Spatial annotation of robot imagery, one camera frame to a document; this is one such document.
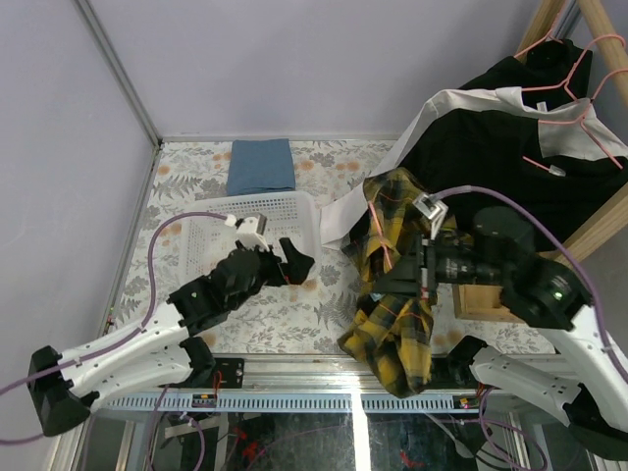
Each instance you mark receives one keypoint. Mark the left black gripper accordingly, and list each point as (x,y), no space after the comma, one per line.
(270,265)

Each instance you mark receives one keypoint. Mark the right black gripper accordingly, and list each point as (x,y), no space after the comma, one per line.
(413,275)

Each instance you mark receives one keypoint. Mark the yellow plaid shirt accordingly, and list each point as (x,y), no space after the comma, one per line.
(391,334)

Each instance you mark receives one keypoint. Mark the pink wire hanger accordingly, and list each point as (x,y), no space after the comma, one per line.
(385,226)

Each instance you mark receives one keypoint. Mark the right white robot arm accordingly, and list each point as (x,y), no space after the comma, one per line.
(545,295)

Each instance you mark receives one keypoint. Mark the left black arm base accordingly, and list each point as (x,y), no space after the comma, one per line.
(228,374)

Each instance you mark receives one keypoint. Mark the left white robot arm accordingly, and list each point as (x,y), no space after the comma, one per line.
(67,387)

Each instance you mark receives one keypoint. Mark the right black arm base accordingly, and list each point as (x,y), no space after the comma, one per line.
(452,371)

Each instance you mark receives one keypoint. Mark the pink hanger front black shirt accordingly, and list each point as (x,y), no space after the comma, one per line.
(551,169)

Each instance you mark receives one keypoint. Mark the white shirt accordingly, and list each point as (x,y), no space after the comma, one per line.
(571,130)

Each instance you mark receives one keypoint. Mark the white plastic basket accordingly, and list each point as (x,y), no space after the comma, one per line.
(206,240)

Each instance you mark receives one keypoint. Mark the folded blue cloth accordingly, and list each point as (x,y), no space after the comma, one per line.
(260,166)

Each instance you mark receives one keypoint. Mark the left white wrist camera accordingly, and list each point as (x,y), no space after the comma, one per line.
(249,231)

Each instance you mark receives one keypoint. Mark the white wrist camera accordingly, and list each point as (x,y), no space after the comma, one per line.
(249,231)
(434,211)

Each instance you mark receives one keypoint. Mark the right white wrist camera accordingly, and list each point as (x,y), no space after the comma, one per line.
(434,211)

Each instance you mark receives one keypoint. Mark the aluminium mounting rail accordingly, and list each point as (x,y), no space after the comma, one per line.
(263,372)

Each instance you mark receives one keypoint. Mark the grey slotted cable duct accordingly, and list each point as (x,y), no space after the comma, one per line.
(294,402)

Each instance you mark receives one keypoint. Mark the aluminium corner frame post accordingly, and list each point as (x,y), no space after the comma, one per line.
(117,69)

